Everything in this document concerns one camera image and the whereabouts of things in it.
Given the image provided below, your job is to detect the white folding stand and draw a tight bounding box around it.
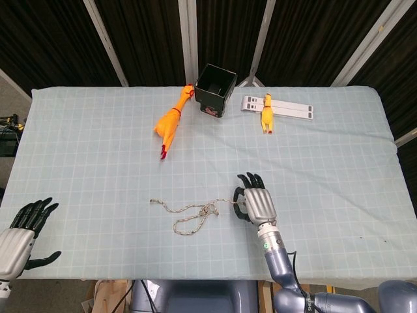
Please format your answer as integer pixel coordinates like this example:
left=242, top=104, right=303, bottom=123
left=240, top=95, right=314, bottom=122

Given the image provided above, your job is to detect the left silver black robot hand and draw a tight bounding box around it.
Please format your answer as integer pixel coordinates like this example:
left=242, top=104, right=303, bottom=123
left=0, top=197, right=62, bottom=281

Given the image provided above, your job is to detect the beige speckled braided rope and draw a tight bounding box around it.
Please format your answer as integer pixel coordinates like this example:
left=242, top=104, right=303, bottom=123
left=149, top=198, right=244, bottom=236

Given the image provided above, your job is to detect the grey-blue robot torso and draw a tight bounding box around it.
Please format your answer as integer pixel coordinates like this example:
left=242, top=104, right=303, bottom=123
left=131, top=279, right=259, bottom=313

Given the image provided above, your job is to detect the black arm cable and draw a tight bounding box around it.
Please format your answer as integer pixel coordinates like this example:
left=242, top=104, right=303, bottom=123
left=286, top=250, right=310, bottom=313

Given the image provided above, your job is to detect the wooden table frame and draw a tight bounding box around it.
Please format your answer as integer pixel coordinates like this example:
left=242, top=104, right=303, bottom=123
left=81, top=279, right=133, bottom=313

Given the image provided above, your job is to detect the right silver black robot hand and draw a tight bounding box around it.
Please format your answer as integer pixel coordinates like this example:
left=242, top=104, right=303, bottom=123
left=231, top=171, right=278, bottom=228

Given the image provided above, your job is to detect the light blue checked tablecloth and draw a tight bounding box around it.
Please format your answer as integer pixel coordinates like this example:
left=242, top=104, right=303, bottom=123
left=0, top=85, right=399, bottom=291

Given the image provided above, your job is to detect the black equipment with cables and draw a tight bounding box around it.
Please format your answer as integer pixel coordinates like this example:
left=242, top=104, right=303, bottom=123
left=0, top=113, right=23, bottom=157

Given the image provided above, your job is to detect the small yellow rubber chicken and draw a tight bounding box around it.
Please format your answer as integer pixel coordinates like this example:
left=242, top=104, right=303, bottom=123
left=259, top=93, right=276, bottom=134

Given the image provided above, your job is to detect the large orange rubber chicken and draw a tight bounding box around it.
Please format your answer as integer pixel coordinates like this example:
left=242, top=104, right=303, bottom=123
left=153, top=83, right=196, bottom=160

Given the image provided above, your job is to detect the black open cardboard box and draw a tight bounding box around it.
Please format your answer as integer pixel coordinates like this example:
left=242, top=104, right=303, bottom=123
left=194, top=63, right=238, bottom=119

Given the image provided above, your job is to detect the white frame post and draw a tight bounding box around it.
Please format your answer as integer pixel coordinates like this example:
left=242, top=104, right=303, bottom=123
left=394, top=128, right=417, bottom=146
left=81, top=0, right=130, bottom=87
left=178, top=0, right=199, bottom=87
left=236, top=0, right=277, bottom=88
left=331, top=0, right=394, bottom=87

